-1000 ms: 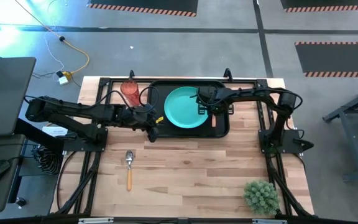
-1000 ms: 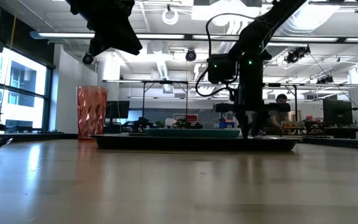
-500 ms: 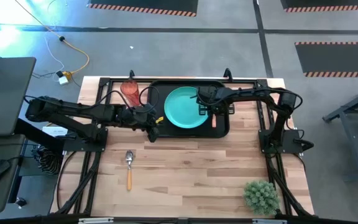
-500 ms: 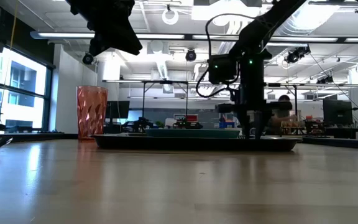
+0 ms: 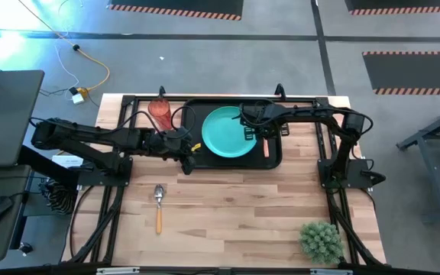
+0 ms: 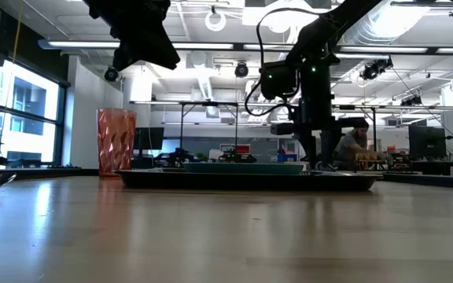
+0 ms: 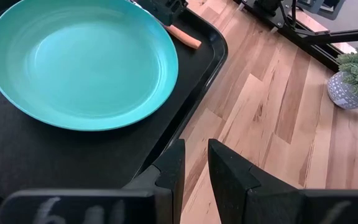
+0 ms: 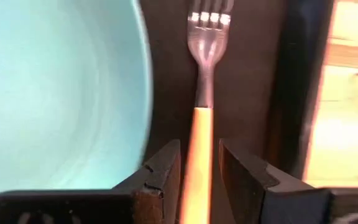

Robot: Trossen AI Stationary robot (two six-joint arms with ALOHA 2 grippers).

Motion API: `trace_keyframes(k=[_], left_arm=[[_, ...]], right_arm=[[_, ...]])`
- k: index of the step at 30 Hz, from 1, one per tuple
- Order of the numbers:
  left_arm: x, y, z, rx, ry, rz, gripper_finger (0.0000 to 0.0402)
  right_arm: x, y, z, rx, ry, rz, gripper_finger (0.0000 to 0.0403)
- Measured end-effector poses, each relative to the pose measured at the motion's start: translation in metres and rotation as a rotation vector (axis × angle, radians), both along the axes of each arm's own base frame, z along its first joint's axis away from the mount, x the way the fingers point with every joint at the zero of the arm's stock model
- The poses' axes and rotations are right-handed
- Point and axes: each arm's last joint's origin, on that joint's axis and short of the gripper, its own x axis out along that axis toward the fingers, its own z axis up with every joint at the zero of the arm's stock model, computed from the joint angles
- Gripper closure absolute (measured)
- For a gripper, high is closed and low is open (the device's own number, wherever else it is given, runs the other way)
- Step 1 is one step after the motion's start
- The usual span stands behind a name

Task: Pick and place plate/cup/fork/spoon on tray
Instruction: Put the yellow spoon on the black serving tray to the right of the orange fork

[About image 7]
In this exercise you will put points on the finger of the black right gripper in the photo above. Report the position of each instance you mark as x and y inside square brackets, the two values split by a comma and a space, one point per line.
[177, 6]
[157, 9]

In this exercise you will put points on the black plastic tray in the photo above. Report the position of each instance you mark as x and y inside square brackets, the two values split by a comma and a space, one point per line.
[26, 155]

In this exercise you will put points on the teal round plate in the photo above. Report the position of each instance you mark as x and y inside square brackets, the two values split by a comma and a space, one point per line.
[82, 68]

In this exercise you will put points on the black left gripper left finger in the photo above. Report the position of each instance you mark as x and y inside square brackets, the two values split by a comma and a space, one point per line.
[174, 168]

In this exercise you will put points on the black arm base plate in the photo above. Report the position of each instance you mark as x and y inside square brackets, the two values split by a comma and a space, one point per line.
[269, 17]

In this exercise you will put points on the black aluminium table frame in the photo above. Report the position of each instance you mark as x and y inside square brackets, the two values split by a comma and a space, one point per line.
[337, 35]

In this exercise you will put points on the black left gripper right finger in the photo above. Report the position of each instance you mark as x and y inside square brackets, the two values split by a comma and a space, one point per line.
[232, 177]

